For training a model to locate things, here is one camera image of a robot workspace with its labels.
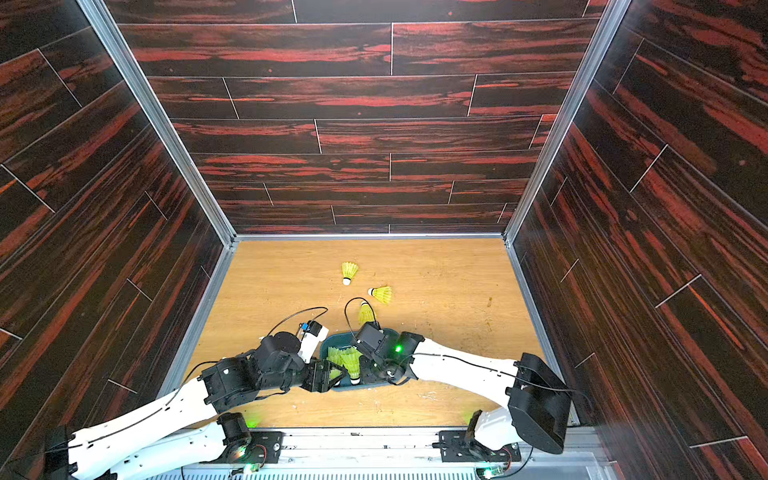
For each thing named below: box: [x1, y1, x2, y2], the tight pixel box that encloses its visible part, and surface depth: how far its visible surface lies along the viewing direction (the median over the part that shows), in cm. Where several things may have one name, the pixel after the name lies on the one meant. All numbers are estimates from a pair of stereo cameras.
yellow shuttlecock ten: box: [368, 285, 392, 304], surface depth 103 cm
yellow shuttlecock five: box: [341, 261, 359, 286], surface depth 107 cm
